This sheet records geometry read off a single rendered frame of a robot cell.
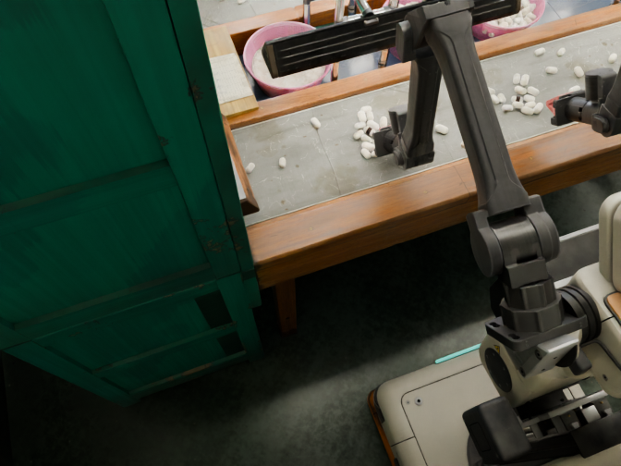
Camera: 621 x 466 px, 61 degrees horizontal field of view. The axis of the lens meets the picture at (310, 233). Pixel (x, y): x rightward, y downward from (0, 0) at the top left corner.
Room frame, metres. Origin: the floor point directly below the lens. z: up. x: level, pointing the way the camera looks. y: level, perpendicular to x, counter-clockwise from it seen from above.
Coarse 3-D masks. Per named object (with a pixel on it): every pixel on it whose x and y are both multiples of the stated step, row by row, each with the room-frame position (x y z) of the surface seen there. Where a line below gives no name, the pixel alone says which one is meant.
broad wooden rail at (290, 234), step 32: (576, 128) 0.92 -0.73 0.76; (512, 160) 0.81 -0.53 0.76; (544, 160) 0.81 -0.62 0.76; (576, 160) 0.82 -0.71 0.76; (608, 160) 0.87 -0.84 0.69; (384, 192) 0.69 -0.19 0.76; (416, 192) 0.70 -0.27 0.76; (448, 192) 0.70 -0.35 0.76; (544, 192) 0.81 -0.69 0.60; (256, 224) 0.60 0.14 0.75; (288, 224) 0.60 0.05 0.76; (320, 224) 0.60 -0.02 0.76; (352, 224) 0.60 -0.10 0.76; (384, 224) 0.61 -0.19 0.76; (416, 224) 0.65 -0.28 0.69; (448, 224) 0.69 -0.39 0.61; (256, 256) 0.50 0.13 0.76; (288, 256) 0.51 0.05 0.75; (320, 256) 0.55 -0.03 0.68; (352, 256) 0.58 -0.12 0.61
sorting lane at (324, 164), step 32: (608, 32) 1.32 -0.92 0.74; (512, 64) 1.17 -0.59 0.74; (544, 64) 1.18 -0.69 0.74; (576, 64) 1.18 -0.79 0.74; (608, 64) 1.19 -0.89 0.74; (352, 96) 1.03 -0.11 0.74; (384, 96) 1.03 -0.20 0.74; (448, 96) 1.04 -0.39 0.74; (512, 96) 1.05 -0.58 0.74; (544, 96) 1.05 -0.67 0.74; (256, 128) 0.91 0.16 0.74; (288, 128) 0.91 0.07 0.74; (320, 128) 0.91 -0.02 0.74; (352, 128) 0.92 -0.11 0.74; (448, 128) 0.93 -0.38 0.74; (512, 128) 0.93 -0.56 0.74; (544, 128) 0.94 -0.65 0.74; (256, 160) 0.80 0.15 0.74; (288, 160) 0.80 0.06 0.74; (320, 160) 0.80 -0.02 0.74; (352, 160) 0.81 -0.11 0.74; (384, 160) 0.81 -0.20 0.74; (448, 160) 0.82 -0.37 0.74; (256, 192) 0.70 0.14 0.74; (288, 192) 0.70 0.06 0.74; (320, 192) 0.70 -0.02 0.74; (352, 192) 0.71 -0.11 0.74
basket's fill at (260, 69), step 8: (256, 56) 1.18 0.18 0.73; (256, 64) 1.15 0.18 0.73; (264, 64) 1.15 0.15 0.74; (256, 72) 1.12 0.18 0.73; (264, 72) 1.12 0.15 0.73; (304, 72) 1.12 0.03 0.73; (312, 72) 1.13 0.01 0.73; (320, 72) 1.13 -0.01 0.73; (264, 80) 1.08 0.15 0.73; (272, 80) 1.09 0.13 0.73; (280, 80) 1.09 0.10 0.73; (288, 80) 1.09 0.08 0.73; (296, 80) 1.09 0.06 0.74; (304, 80) 1.09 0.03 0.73; (312, 80) 1.09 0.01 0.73
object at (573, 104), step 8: (568, 96) 0.88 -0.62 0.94; (576, 96) 0.88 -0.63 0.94; (584, 96) 0.88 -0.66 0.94; (560, 104) 0.86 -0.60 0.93; (568, 104) 0.85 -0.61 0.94; (576, 104) 0.84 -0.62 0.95; (584, 104) 0.83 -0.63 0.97; (560, 112) 0.84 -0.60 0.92; (568, 112) 0.84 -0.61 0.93; (576, 112) 0.82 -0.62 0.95; (560, 120) 0.83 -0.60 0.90; (568, 120) 0.84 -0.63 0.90; (576, 120) 0.82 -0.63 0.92
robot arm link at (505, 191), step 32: (448, 0) 0.66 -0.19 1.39; (416, 32) 0.66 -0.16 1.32; (448, 32) 0.61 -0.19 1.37; (448, 64) 0.57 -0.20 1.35; (480, 64) 0.57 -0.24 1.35; (480, 96) 0.52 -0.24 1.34; (480, 128) 0.48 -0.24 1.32; (480, 160) 0.44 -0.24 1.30; (480, 192) 0.41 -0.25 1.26; (512, 192) 0.39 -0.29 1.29; (480, 224) 0.35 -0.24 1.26; (544, 224) 0.35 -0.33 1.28; (480, 256) 0.32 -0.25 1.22; (544, 256) 0.31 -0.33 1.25
